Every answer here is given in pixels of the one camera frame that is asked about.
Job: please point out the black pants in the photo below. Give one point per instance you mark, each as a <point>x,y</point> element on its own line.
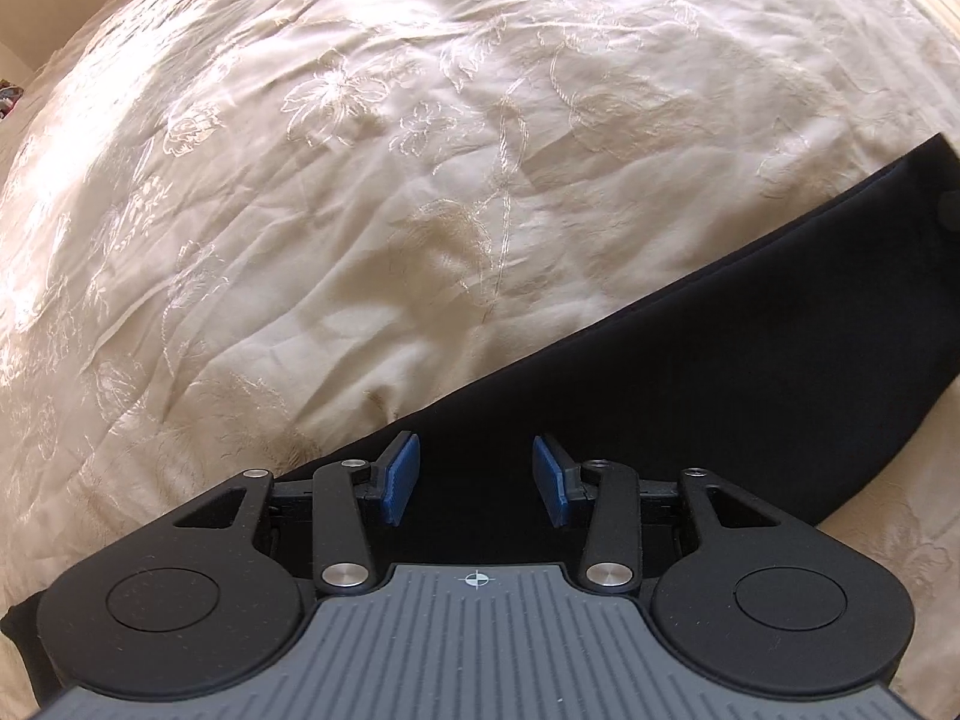
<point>712,360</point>

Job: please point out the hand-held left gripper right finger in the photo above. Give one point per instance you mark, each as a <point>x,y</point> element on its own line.
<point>551,476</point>

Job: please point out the colourful patterned object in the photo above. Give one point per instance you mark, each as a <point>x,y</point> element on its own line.
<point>9,99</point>

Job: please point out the cream embroidered bedspread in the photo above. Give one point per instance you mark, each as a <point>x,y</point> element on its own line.
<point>337,202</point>

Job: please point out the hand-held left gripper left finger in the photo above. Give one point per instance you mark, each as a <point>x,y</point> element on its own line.
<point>399,476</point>

